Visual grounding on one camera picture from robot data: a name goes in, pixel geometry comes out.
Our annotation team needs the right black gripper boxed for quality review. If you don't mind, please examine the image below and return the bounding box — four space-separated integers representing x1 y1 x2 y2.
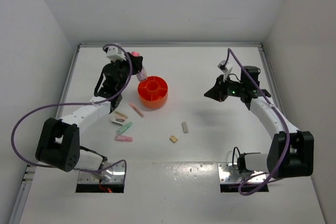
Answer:
204 74 245 103

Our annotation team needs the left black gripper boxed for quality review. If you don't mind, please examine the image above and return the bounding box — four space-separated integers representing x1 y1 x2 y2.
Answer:
110 52 142 92

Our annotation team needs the pink glue bottle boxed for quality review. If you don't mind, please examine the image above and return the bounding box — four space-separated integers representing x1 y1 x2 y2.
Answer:
129 51 148 82

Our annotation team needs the white black stapler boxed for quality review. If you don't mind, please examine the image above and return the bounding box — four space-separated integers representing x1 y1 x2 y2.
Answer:
110 115 126 126

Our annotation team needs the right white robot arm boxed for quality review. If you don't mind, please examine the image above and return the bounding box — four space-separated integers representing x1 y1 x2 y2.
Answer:
204 65 314 179

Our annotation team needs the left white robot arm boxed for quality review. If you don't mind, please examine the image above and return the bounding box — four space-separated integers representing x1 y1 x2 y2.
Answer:
35 52 146 172

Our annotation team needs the pink thin pencil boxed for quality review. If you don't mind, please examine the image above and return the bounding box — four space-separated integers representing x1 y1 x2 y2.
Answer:
129 103 144 118

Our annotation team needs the orange round organizer container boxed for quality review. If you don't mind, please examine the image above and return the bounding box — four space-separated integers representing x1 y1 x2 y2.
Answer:
138 76 168 109

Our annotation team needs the yellow beige stick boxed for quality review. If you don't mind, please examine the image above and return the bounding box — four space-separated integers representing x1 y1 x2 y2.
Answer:
114 111 128 119

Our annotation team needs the grey eraser block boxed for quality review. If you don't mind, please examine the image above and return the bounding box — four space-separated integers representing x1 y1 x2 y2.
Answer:
182 122 188 134

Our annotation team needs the green highlighter pen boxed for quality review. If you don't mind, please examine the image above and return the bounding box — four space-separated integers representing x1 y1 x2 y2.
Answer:
116 122 133 135

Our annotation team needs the small tan sharpener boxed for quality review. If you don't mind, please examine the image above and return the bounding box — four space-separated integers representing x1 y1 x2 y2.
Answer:
170 135 178 143

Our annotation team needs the pink highlighter pen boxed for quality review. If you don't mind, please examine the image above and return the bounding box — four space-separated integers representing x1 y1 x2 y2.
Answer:
114 135 133 142

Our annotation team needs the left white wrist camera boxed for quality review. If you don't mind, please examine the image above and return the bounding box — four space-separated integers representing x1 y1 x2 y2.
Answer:
106 46 125 62

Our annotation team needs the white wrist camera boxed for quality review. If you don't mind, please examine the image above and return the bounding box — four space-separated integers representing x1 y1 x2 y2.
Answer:
106 46 125 62
217 60 233 78

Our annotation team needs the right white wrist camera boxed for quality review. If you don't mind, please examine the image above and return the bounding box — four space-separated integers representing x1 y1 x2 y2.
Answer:
217 60 233 78

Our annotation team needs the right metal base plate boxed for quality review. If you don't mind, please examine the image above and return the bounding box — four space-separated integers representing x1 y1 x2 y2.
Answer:
217 162 269 183

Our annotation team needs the metal base plate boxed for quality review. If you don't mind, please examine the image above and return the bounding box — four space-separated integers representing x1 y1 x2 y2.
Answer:
77 161 127 185
217 162 269 183

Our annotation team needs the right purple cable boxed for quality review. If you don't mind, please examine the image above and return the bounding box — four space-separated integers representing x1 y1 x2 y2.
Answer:
227 48 292 196

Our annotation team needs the purple cable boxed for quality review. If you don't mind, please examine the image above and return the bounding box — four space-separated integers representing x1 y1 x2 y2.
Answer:
10 44 132 183
227 48 292 196

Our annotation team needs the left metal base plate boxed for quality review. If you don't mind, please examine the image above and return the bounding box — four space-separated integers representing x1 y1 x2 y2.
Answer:
77 161 127 185

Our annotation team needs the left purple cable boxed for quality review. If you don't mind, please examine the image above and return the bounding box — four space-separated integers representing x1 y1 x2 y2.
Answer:
10 44 132 183

